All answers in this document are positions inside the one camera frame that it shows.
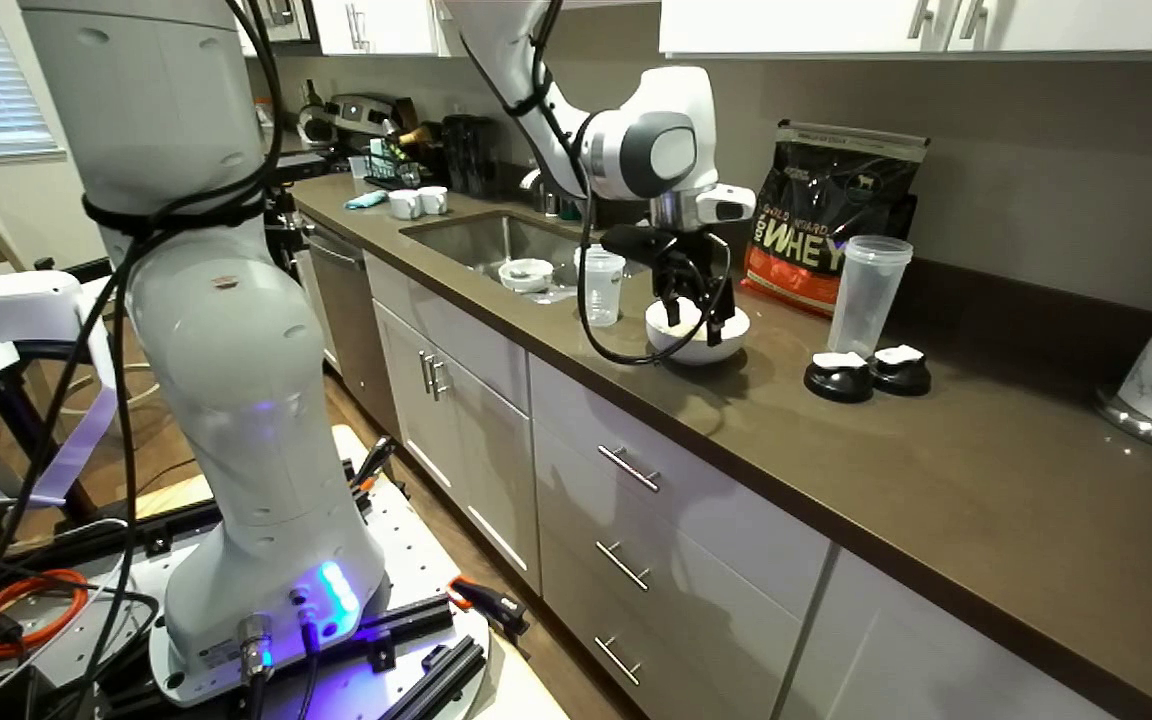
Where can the black aluminium rail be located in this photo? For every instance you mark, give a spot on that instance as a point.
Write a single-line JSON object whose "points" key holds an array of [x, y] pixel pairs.
{"points": [[439, 666]]}

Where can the black kitchen appliance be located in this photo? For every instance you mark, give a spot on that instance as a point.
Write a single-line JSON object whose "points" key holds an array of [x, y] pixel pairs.
{"points": [[472, 152]]}

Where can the small white mug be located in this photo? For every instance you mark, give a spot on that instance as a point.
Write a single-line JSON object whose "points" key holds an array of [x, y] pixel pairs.
{"points": [[435, 201], [401, 204]]}

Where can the grey base cabinet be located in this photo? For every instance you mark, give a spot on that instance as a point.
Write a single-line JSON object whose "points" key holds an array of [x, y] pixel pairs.
{"points": [[697, 534]]}

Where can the black orange whey protein bag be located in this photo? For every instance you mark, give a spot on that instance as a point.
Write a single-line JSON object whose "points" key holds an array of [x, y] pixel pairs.
{"points": [[817, 201]]}

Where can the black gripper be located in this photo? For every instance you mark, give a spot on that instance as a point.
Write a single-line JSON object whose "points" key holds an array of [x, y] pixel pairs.
{"points": [[695, 248]]}

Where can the black clamp with orange grip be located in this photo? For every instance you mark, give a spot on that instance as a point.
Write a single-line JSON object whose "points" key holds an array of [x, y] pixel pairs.
{"points": [[491, 607]]}

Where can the small white dish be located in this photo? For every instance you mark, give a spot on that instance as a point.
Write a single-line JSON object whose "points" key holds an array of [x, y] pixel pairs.
{"points": [[524, 275]]}

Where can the white perforated mounting plate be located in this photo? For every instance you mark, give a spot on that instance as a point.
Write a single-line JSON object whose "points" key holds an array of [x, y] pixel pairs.
{"points": [[419, 534]]}

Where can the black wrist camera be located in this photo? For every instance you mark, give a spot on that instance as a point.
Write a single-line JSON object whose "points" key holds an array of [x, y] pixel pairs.
{"points": [[635, 242]]}

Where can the clear plastic shaker cup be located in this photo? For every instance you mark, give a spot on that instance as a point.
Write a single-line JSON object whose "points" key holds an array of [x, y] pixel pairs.
{"points": [[869, 295]]}

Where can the teal sponge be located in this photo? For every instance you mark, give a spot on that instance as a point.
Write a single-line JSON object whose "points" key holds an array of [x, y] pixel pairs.
{"points": [[367, 201]]}

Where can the white wall cabinets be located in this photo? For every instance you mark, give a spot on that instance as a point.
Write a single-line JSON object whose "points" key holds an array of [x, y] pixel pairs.
{"points": [[800, 27]]}

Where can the white round bowl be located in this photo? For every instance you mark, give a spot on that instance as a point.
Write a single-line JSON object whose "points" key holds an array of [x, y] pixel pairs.
{"points": [[697, 348]]}

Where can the stainless steel dishwasher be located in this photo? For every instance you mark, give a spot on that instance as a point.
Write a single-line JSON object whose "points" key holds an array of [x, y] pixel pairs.
{"points": [[343, 322]]}

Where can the stainless steel sink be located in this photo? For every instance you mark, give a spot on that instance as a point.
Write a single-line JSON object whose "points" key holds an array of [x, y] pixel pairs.
{"points": [[471, 242]]}

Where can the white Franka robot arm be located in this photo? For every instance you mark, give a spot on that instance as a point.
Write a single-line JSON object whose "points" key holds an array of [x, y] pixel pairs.
{"points": [[203, 334]]}

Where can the translucent white plastic cup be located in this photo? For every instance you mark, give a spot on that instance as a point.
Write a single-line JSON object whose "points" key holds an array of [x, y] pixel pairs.
{"points": [[606, 284]]}

